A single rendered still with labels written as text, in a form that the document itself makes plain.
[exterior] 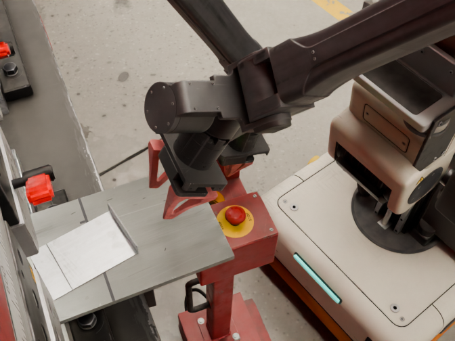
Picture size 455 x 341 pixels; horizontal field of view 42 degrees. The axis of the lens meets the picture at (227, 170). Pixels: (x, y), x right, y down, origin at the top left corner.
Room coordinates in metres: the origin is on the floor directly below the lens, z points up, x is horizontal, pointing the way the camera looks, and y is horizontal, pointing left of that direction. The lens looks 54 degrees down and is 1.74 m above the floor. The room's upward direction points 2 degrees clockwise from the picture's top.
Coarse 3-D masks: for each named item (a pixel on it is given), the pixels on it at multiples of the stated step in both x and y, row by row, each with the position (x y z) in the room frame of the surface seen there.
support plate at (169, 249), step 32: (128, 192) 0.50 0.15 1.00; (160, 192) 0.50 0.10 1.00; (32, 224) 0.43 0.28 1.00; (64, 224) 0.44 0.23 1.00; (128, 224) 0.44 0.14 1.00; (160, 224) 0.44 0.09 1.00; (192, 224) 0.44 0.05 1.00; (160, 256) 0.39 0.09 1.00; (192, 256) 0.39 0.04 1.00; (224, 256) 0.39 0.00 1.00; (96, 288) 0.34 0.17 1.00; (128, 288) 0.34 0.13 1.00; (64, 320) 0.29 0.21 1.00
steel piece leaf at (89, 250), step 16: (96, 224) 0.44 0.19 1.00; (112, 224) 0.44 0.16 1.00; (64, 240) 0.41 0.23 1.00; (80, 240) 0.41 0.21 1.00; (96, 240) 0.41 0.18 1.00; (112, 240) 0.41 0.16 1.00; (128, 240) 0.41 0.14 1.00; (64, 256) 0.38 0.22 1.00; (80, 256) 0.38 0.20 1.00; (96, 256) 0.38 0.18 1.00; (112, 256) 0.39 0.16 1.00; (128, 256) 0.39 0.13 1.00; (64, 272) 0.36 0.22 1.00; (80, 272) 0.36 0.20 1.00; (96, 272) 0.36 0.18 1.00
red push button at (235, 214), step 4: (228, 208) 0.60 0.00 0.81; (232, 208) 0.60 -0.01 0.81; (236, 208) 0.60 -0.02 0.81; (240, 208) 0.60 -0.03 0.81; (228, 212) 0.59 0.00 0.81; (232, 212) 0.59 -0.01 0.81; (236, 212) 0.59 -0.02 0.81; (240, 212) 0.59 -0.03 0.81; (244, 212) 0.59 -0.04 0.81; (228, 216) 0.58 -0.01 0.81; (232, 216) 0.58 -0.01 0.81; (236, 216) 0.58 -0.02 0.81; (240, 216) 0.58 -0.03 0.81; (244, 216) 0.58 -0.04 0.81; (228, 220) 0.57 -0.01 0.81; (232, 220) 0.57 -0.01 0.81; (236, 220) 0.57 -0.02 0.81; (240, 220) 0.57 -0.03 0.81; (232, 224) 0.58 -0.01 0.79; (236, 224) 0.57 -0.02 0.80
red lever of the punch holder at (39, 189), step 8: (40, 168) 0.34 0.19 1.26; (48, 168) 0.34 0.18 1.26; (24, 176) 0.33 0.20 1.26; (32, 176) 0.33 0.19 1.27; (40, 176) 0.32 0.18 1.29; (48, 176) 0.32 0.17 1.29; (16, 184) 0.33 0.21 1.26; (24, 184) 0.33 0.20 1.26; (32, 184) 0.30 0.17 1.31; (40, 184) 0.29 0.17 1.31; (48, 184) 0.30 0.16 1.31; (32, 192) 0.28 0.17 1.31; (40, 192) 0.28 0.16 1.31; (48, 192) 0.28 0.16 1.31; (32, 200) 0.28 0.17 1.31; (40, 200) 0.28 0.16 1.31; (48, 200) 0.28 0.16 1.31
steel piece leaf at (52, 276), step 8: (40, 248) 0.39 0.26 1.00; (48, 248) 0.39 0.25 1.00; (32, 256) 0.38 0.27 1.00; (40, 256) 0.38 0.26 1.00; (48, 256) 0.38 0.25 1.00; (40, 264) 0.37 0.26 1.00; (48, 264) 0.37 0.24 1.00; (56, 264) 0.37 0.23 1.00; (40, 272) 0.36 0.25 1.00; (48, 272) 0.36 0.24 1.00; (56, 272) 0.36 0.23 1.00; (48, 280) 0.35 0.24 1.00; (56, 280) 0.35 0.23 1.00; (64, 280) 0.35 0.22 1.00; (48, 288) 0.33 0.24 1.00; (56, 288) 0.33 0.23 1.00; (64, 288) 0.33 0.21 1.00; (56, 296) 0.32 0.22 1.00
